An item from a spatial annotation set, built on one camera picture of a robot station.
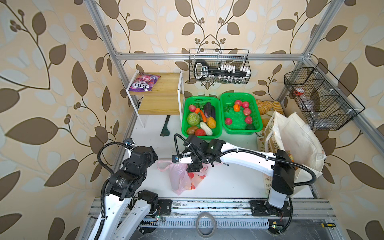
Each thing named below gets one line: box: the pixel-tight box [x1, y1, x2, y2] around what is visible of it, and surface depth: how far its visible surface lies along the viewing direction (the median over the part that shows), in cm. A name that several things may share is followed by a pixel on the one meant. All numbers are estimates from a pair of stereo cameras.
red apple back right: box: [242, 101, 249, 109], surface depth 118 cm
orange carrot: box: [195, 107, 207, 123], surface depth 115 cm
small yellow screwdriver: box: [320, 223, 336, 228], surface depth 71 cm
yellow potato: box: [206, 116, 217, 129], surface depth 104 cm
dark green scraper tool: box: [160, 115, 171, 137], surface depth 107 cm
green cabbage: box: [186, 112, 200, 126], surface depth 104 cm
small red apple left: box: [225, 117, 233, 125], surface depth 107 cm
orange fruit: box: [233, 104, 241, 112], surface depth 116 cm
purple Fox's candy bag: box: [129, 73, 161, 92], surface depth 85 cm
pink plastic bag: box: [157, 160, 224, 196], surface depth 78 cm
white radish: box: [199, 121, 213, 136], surface depth 104 cm
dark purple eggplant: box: [203, 102, 216, 120], surface depth 111 cm
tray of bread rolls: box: [256, 99, 284, 127], surface depth 117 cm
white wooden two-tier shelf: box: [126, 70, 185, 128], surface depth 88 cm
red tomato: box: [194, 128, 206, 136], surface depth 98 cm
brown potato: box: [187, 126, 198, 135], surface depth 101 cm
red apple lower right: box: [245, 116, 253, 125], surface depth 107 cm
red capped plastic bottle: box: [294, 87, 307, 101], surface depth 84 cm
